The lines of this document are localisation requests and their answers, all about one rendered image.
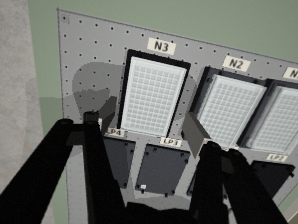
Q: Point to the translucent white plate lid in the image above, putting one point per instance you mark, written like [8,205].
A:
[228,107]

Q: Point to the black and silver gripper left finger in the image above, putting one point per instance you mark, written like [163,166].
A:
[27,196]

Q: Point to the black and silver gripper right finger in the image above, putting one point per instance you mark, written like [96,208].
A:
[249,200]

